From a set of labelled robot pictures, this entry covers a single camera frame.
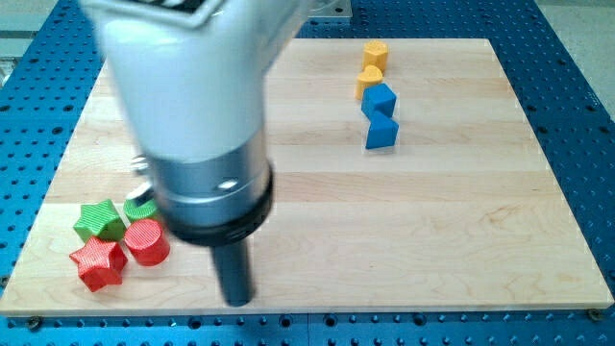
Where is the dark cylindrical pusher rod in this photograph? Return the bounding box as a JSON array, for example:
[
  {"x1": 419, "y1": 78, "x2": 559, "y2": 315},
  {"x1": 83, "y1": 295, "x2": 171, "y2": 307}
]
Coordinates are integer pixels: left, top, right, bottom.
[{"x1": 212, "y1": 238, "x2": 254, "y2": 307}]

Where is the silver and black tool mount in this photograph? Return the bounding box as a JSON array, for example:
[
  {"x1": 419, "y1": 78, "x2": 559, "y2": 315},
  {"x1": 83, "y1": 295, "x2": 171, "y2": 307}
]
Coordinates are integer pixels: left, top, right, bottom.
[{"x1": 130, "y1": 129, "x2": 274, "y2": 247}]

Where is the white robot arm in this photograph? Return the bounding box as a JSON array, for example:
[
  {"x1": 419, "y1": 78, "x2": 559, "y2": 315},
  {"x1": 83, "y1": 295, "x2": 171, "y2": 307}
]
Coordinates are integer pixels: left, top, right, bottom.
[{"x1": 82, "y1": 0, "x2": 320, "y2": 307}]

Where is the green star block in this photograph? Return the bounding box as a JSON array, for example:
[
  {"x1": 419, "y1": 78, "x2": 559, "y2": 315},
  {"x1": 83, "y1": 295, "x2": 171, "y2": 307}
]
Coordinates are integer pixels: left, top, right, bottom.
[{"x1": 73, "y1": 199, "x2": 126, "y2": 242}]

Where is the red star block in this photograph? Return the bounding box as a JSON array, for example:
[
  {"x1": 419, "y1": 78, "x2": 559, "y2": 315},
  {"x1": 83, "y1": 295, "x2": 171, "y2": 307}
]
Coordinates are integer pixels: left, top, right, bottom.
[{"x1": 69, "y1": 236, "x2": 128, "y2": 292}]

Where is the green cylinder block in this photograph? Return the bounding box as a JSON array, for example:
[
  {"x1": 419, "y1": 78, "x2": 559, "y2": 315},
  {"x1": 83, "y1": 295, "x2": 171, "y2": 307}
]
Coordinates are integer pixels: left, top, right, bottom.
[{"x1": 123, "y1": 199, "x2": 159, "y2": 223}]

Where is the red cylinder block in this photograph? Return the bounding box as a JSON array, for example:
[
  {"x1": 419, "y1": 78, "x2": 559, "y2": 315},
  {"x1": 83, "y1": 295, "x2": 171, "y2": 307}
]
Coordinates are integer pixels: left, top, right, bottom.
[{"x1": 124, "y1": 218, "x2": 170, "y2": 266}]

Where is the blue cube block front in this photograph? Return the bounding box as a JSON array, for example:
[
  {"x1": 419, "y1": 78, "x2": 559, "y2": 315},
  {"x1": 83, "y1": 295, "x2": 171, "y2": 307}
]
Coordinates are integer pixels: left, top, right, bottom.
[{"x1": 365, "y1": 111, "x2": 399, "y2": 150}]

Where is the blue cube block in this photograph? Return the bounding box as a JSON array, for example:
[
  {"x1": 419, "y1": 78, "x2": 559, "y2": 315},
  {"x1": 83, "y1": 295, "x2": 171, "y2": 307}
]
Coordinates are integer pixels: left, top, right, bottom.
[
  {"x1": 361, "y1": 84, "x2": 397, "y2": 119},
  {"x1": 365, "y1": 111, "x2": 399, "y2": 150}
]

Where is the wooden board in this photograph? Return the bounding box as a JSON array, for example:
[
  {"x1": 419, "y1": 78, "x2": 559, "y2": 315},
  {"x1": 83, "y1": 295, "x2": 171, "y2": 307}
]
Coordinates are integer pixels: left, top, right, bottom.
[{"x1": 1, "y1": 39, "x2": 613, "y2": 317}]

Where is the blue cube block rear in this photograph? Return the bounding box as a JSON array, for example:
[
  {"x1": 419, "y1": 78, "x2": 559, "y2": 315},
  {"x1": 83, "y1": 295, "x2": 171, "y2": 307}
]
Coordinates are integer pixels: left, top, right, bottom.
[{"x1": 361, "y1": 84, "x2": 397, "y2": 119}]

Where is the yellow heart block front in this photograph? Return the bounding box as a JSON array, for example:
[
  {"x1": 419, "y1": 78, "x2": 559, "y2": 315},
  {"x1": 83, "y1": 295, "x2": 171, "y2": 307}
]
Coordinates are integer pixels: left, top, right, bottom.
[{"x1": 355, "y1": 64, "x2": 383, "y2": 100}]

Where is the yellow heart block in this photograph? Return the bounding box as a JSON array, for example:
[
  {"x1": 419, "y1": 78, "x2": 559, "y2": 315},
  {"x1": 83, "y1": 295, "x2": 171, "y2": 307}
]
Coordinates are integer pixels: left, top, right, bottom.
[
  {"x1": 355, "y1": 64, "x2": 383, "y2": 100},
  {"x1": 362, "y1": 40, "x2": 389, "y2": 73}
]

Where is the yellow heart block rear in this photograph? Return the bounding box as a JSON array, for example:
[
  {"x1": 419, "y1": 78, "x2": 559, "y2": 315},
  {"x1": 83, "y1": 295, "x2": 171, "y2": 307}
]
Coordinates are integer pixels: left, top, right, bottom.
[{"x1": 362, "y1": 40, "x2": 389, "y2": 73}]

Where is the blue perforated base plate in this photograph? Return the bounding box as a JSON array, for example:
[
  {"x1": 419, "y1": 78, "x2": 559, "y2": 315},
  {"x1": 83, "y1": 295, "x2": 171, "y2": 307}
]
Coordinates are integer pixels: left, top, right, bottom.
[{"x1": 1, "y1": 1, "x2": 614, "y2": 345}]

